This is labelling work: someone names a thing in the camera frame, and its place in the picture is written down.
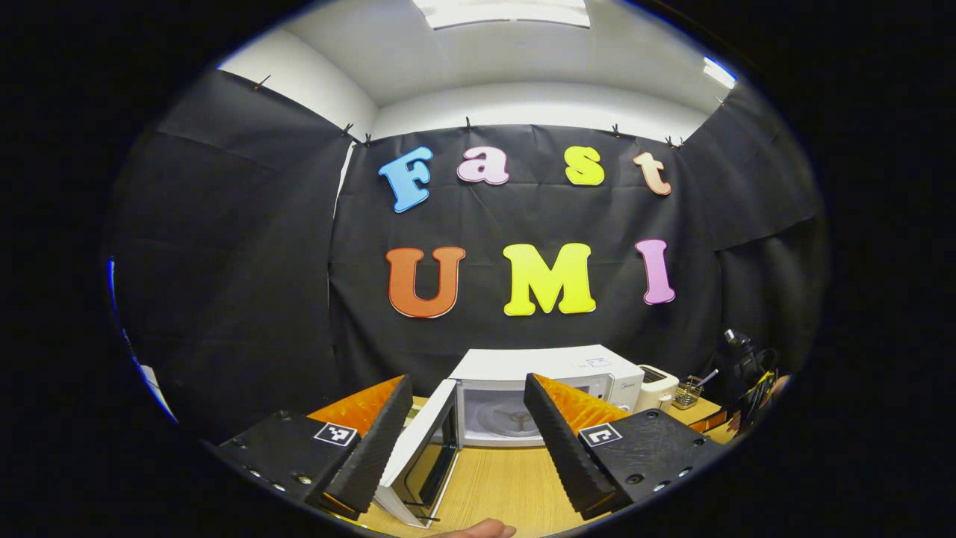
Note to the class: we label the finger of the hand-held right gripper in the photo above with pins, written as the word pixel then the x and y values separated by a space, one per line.
pixel 717 422

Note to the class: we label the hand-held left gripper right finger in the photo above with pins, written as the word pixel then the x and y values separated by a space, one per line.
pixel 564 448

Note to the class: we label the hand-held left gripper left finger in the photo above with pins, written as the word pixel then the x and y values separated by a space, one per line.
pixel 373 448

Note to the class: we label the white microwave oven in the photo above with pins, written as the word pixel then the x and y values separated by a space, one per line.
pixel 553 362

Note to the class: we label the metal utensil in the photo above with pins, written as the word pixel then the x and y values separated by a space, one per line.
pixel 708 378

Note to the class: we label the glass turntable plate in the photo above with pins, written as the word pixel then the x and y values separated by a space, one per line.
pixel 500 420

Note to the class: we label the white toaster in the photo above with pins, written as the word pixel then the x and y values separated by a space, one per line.
pixel 657 385

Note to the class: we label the black backdrop cloth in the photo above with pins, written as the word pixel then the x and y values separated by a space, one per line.
pixel 246 261

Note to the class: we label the small ceiling light panel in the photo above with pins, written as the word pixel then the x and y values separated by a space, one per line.
pixel 718 72

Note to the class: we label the large ceiling light panel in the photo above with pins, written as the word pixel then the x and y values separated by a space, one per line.
pixel 504 11

